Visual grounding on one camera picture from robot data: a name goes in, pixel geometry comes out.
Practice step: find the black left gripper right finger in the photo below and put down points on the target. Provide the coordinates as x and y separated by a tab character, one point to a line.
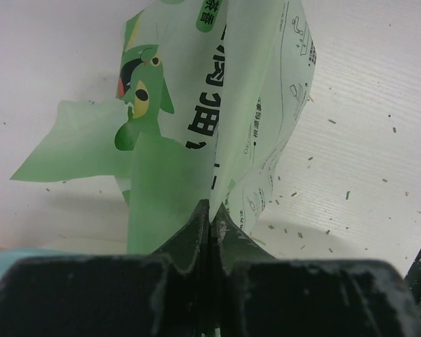
261	295

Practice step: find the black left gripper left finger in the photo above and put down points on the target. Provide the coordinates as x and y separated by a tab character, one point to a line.
63	294

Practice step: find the green cat litter bag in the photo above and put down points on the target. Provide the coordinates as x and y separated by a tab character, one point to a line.
208	95

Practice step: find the teal plastic litter box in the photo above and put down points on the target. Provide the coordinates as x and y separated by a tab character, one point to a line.
9	257

